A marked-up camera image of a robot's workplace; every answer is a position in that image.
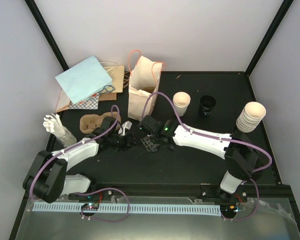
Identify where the cream bear paper bag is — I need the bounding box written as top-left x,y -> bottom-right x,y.
127,49 -> 167,121

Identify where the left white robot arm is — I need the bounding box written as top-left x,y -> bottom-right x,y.
22,116 -> 137,204

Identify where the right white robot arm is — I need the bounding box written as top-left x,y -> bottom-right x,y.
138,115 -> 259,202

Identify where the checkered paper bag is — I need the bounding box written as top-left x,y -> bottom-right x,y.
67,93 -> 100,110

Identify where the white plastic cutlery bunch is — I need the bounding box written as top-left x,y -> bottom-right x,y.
42,113 -> 77,148

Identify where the light blue paper bag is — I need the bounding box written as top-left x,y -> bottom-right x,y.
55,55 -> 112,104

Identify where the brown kraft paper bag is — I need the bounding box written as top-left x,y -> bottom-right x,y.
55,65 -> 125,113

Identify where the stack of white cups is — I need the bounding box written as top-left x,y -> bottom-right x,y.
233,101 -> 267,134

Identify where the light blue cable chain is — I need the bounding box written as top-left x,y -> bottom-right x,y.
32,201 -> 223,218

